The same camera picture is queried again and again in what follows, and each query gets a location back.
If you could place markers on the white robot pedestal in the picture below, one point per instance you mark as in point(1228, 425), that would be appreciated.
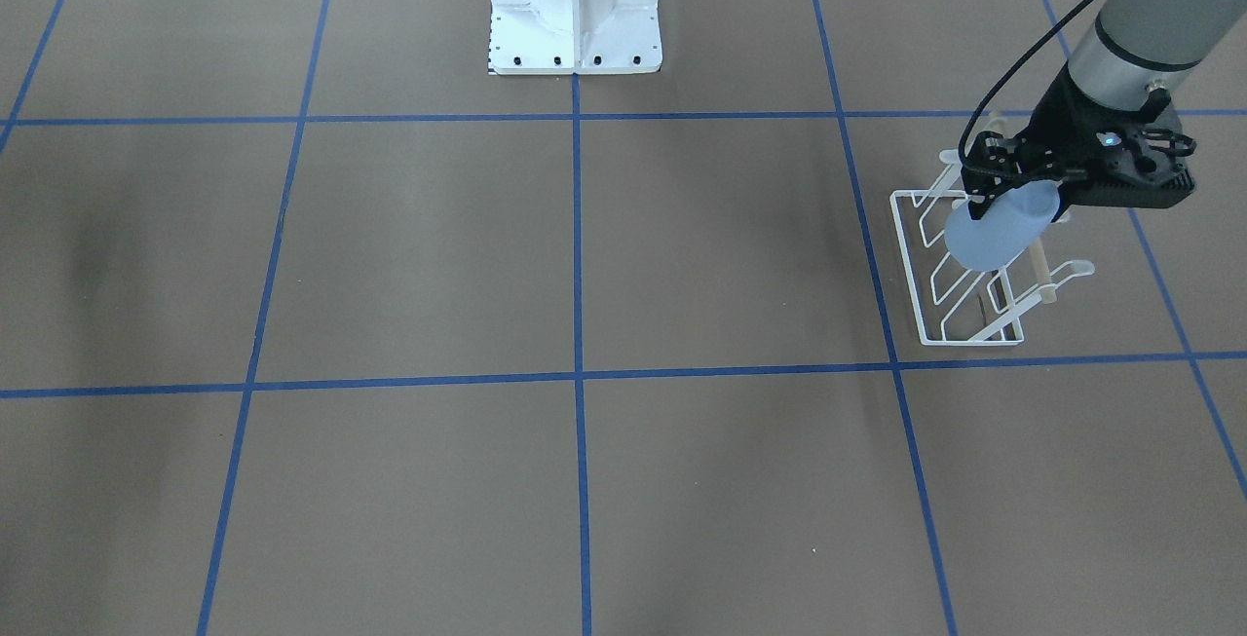
point(535, 37)

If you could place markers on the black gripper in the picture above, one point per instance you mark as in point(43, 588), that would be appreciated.
point(1064, 118)

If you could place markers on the white wire cup holder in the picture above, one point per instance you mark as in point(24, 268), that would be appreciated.
point(954, 307)

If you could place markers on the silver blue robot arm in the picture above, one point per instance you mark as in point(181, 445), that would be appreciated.
point(1135, 46)

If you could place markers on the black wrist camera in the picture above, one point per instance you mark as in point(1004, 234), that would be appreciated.
point(1154, 156)

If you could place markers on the light blue plastic cup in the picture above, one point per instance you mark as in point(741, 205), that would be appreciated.
point(1014, 221)

